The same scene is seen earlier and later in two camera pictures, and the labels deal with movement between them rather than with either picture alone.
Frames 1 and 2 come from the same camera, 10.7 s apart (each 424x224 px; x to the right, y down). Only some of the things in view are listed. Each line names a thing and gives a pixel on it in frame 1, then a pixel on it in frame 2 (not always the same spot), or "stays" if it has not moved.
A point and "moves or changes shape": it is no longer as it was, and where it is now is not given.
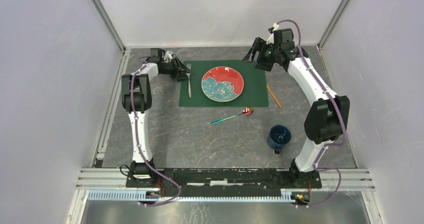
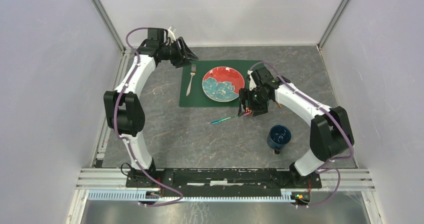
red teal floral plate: (222, 84) stays
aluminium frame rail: (109, 178) stays
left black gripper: (180, 75) to (184, 56)
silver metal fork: (189, 66) moves or changes shape
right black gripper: (257, 45) to (245, 94)
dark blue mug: (278, 136) stays
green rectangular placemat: (254, 93) stays
